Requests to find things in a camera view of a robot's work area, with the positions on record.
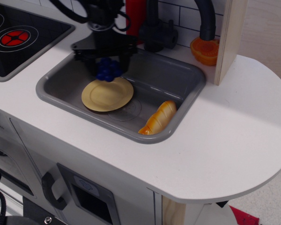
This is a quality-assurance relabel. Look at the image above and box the grey dishwasher door panel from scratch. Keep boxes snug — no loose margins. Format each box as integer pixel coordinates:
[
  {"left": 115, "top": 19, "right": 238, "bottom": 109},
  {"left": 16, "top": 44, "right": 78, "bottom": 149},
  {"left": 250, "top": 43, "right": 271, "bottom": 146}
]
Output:
[{"left": 57, "top": 163, "right": 121, "bottom": 225}]

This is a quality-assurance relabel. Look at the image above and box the red cloth on floor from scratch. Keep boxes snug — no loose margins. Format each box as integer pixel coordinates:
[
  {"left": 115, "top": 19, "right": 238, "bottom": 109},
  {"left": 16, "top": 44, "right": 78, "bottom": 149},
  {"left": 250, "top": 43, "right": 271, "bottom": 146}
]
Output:
[{"left": 230, "top": 206, "right": 259, "bottom": 225}]

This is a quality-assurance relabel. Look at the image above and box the black toy stovetop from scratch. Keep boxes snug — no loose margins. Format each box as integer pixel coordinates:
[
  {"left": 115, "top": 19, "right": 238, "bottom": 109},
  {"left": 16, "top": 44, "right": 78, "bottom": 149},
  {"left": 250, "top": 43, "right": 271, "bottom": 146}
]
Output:
[{"left": 0, "top": 3, "right": 74, "bottom": 82}]

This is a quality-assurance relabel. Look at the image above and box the black oven door handle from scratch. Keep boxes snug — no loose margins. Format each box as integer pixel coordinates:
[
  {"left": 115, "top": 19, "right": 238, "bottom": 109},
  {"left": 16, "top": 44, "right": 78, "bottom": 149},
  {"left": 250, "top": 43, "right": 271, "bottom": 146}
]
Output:
[{"left": 41, "top": 172, "right": 67, "bottom": 210}]

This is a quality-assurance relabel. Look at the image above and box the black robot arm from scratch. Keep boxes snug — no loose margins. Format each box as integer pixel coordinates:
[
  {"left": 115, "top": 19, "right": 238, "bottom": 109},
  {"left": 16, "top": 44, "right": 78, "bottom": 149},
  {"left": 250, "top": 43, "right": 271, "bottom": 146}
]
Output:
[{"left": 51, "top": 0, "right": 137, "bottom": 76}]

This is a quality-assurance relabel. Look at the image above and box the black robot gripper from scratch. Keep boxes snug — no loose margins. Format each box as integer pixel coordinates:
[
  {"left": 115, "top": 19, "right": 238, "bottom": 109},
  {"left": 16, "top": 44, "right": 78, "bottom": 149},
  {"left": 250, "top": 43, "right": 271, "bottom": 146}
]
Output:
[{"left": 71, "top": 19, "right": 138, "bottom": 76}]

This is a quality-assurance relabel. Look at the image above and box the red ketchup bottle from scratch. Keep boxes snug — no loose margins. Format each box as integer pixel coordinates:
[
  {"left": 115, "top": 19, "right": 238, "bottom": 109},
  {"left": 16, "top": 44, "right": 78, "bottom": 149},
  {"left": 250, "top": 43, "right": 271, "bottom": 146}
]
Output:
[{"left": 126, "top": 0, "right": 146, "bottom": 45}]

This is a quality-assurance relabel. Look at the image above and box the orange half toy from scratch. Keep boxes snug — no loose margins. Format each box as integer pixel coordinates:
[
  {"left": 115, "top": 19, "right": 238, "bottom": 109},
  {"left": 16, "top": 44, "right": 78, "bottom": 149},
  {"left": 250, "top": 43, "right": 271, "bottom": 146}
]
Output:
[{"left": 190, "top": 37, "right": 220, "bottom": 66}]

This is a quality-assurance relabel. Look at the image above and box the toy bread loaf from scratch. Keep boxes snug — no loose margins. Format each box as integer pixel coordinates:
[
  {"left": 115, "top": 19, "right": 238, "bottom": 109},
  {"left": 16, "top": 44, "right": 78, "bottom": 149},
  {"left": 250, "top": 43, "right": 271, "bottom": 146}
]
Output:
[{"left": 138, "top": 100, "right": 177, "bottom": 135}]

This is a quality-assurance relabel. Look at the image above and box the dark grey toy faucet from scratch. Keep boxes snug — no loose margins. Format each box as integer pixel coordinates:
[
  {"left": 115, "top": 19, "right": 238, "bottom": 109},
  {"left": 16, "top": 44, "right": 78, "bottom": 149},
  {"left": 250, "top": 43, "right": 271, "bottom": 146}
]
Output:
[{"left": 139, "top": 0, "right": 216, "bottom": 53}]

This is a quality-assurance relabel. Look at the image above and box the blue toy blueberries cluster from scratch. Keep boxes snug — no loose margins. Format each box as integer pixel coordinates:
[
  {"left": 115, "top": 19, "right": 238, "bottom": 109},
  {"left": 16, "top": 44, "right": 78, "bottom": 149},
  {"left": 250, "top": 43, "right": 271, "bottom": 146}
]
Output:
[{"left": 96, "top": 57, "right": 123, "bottom": 82}]

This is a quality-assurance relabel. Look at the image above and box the light wooden side panel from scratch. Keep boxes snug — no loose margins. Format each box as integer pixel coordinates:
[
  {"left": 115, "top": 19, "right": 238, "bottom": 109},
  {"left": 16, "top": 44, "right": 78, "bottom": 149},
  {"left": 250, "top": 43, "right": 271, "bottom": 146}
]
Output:
[{"left": 214, "top": 0, "right": 248, "bottom": 85}]

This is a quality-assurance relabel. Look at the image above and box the white oven door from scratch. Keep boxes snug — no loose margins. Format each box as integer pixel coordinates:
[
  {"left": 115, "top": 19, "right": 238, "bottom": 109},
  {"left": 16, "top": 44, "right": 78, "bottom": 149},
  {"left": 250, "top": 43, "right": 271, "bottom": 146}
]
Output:
[{"left": 0, "top": 117, "right": 42, "bottom": 199}]

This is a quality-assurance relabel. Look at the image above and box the yellow toy plate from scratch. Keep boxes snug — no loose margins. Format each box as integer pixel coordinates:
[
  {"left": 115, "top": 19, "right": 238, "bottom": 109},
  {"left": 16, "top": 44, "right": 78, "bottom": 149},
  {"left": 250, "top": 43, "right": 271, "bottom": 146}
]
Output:
[{"left": 81, "top": 77, "right": 134, "bottom": 112}]

